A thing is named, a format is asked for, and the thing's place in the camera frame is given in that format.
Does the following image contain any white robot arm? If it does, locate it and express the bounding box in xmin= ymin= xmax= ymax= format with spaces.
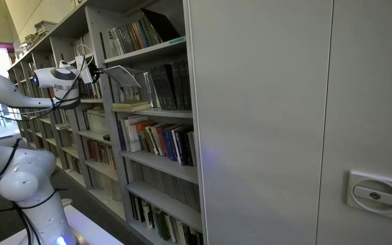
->
xmin=0 ymin=61 xmax=93 ymax=245

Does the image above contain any grey hardcover book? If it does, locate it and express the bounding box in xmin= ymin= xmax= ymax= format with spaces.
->
xmin=104 ymin=66 xmax=141 ymax=87

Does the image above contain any grey metal bookshelf unit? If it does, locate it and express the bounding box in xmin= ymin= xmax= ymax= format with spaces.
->
xmin=86 ymin=0 xmax=205 ymax=245
xmin=6 ymin=32 xmax=127 ymax=223

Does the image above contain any white cabinet lock handle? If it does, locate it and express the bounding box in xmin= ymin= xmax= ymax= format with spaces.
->
xmin=346 ymin=170 xmax=392 ymax=219

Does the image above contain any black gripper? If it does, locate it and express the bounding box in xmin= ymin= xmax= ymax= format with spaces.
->
xmin=88 ymin=63 xmax=103 ymax=82

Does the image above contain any pile of flat books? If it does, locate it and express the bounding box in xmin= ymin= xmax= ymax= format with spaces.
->
xmin=112 ymin=102 xmax=152 ymax=113

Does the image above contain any grey metal bookshelf left unit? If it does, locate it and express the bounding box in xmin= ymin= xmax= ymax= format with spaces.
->
xmin=6 ymin=32 xmax=127 ymax=223

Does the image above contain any grey metal bookshelf right unit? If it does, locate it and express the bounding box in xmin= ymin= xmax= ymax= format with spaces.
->
xmin=86 ymin=0 xmax=205 ymax=245

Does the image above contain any white robot table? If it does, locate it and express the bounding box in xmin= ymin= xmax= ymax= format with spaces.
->
xmin=0 ymin=203 xmax=126 ymax=245

